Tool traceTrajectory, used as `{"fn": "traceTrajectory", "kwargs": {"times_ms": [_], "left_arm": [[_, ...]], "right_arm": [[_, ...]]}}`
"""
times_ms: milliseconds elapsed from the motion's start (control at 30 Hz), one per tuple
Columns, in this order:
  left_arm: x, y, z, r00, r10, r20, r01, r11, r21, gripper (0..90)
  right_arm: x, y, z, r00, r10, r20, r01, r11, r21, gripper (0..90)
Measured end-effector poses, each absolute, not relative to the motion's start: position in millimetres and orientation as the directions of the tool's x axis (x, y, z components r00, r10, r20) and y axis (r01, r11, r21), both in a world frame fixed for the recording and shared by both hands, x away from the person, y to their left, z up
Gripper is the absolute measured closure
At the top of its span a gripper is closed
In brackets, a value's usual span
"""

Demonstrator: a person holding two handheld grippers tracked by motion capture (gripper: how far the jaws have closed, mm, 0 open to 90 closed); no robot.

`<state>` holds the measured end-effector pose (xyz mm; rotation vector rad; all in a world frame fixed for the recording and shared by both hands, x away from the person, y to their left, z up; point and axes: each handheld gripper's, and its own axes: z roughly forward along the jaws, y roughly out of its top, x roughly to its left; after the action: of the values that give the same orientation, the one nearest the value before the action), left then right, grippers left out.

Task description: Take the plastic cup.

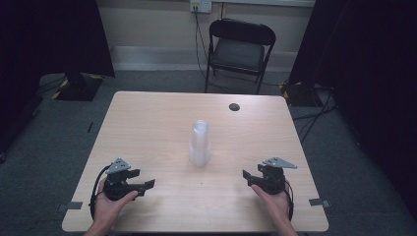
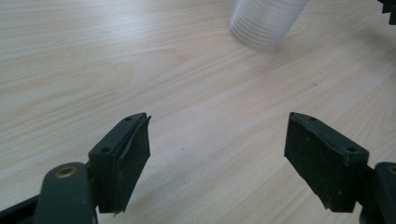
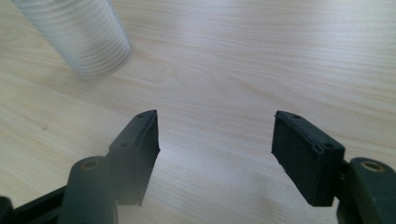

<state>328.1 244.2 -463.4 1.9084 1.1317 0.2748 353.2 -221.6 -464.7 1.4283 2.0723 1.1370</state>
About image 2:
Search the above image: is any clear plastic cup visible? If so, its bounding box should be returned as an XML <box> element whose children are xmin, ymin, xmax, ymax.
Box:
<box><xmin>227</xmin><ymin>0</ymin><xmax>310</xmax><ymax>52</ymax></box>

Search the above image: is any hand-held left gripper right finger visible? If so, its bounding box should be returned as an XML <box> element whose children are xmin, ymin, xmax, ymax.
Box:
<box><xmin>283</xmin><ymin>111</ymin><xmax>375</xmax><ymax>214</ymax></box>

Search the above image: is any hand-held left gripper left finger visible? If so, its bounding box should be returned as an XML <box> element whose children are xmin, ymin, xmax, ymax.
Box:
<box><xmin>88</xmin><ymin>112</ymin><xmax>152</xmax><ymax>215</ymax></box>

